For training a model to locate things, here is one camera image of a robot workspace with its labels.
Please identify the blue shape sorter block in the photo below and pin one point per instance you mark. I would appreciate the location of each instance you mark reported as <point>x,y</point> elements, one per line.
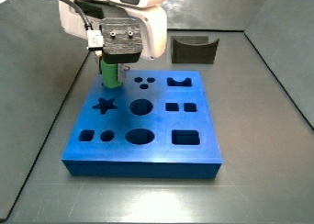
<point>148,129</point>

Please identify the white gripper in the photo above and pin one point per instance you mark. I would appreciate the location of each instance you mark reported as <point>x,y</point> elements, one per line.
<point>153,21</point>

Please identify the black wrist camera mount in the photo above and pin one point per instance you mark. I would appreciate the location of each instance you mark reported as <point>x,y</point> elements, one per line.
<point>120,29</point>

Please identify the green hexagon prism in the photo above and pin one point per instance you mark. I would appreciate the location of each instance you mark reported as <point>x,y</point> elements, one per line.
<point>110,76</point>

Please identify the black curved cradle holder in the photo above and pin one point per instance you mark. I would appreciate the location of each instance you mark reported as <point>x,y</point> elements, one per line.
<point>193,49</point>

